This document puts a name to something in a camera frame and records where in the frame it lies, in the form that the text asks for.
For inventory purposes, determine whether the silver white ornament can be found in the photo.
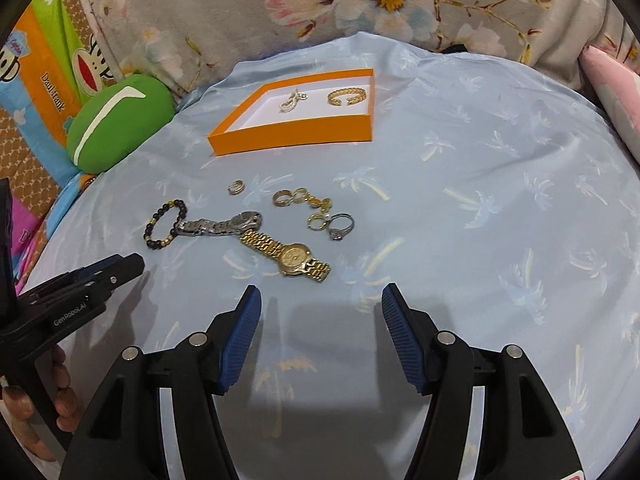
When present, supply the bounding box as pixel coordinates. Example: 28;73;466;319
279;88;309;113

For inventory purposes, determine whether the person's left hand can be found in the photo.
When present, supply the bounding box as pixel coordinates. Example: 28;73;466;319
0;345;81;463

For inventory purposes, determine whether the pink pillow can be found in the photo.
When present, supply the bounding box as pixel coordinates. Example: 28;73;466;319
580;45;640;141

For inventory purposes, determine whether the black bead bracelet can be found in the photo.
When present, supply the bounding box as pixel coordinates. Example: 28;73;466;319
144;200;188;250

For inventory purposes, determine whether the grey floral blanket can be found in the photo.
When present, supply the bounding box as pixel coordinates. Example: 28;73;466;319
75;0;626;106

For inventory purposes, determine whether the silver stone ring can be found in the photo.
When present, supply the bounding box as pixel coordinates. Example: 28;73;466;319
327;213;355;242

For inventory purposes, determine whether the gold linked ring chain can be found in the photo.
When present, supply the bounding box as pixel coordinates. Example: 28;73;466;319
272;187;334;213

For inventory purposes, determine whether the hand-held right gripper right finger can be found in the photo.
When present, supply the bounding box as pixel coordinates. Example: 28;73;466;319
381;283;584;480

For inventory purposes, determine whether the gold chain bracelet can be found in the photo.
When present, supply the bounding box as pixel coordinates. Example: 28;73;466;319
327;87;367;107

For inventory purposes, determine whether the green plush cushion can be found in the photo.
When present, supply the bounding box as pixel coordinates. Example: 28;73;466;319
66;74;175;177

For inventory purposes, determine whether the cartoon printed blanket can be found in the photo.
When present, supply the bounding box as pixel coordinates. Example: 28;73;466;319
0;0;176;293

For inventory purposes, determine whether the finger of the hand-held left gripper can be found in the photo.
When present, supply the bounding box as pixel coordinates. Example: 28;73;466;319
20;252;146;306

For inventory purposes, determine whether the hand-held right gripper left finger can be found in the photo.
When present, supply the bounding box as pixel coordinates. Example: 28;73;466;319
60;284;263;480

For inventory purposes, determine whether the light blue palm-print cloth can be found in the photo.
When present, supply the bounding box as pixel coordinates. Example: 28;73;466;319
0;32;640;480

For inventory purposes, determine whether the orange jewelry box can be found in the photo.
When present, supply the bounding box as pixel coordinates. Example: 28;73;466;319
208;68;375;157

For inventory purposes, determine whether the gold wristwatch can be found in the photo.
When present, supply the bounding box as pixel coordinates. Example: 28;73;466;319
240;230;332;283

